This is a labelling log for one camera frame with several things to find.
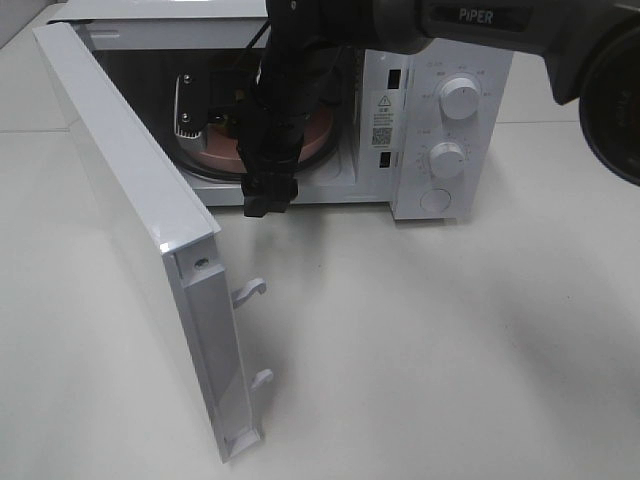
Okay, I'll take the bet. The white warning label sticker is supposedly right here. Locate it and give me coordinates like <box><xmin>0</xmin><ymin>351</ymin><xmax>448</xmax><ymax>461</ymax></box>
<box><xmin>369</xmin><ymin>89</ymin><xmax>401</xmax><ymax>149</ymax></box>

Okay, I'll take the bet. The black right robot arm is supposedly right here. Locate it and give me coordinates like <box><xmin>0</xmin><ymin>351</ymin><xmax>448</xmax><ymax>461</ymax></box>
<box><xmin>174</xmin><ymin>1</ymin><xmax>639</xmax><ymax>217</ymax></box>

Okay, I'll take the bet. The white microwave door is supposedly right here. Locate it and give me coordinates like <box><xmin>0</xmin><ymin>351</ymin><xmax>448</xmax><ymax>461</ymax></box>
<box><xmin>33</xmin><ymin>23</ymin><xmax>273</xmax><ymax>462</ymax></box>

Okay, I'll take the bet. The white microwave oven body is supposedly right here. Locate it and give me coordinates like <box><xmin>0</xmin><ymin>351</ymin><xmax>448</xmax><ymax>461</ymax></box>
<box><xmin>34</xmin><ymin>1</ymin><xmax>512</xmax><ymax>220</ymax></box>

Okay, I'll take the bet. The white round knob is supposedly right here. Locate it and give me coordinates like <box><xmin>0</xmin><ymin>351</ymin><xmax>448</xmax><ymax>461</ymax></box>
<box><xmin>428</xmin><ymin>142</ymin><xmax>466</xmax><ymax>179</ymax></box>
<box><xmin>438</xmin><ymin>75</ymin><xmax>481</xmax><ymax>120</ymax></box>

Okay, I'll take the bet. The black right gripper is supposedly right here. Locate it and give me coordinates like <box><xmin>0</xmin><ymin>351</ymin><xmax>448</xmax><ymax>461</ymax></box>
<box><xmin>174</xmin><ymin>1</ymin><xmax>375</xmax><ymax>217</ymax></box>

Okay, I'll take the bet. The pink round plate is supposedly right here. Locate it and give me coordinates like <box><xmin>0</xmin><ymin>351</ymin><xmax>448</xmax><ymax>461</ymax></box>
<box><xmin>188</xmin><ymin>106</ymin><xmax>334</xmax><ymax>174</ymax></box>

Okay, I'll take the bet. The round white door button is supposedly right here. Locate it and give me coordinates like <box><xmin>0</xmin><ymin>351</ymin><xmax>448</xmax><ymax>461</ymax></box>
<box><xmin>420</xmin><ymin>188</ymin><xmax>452</xmax><ymax>214</ymax></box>

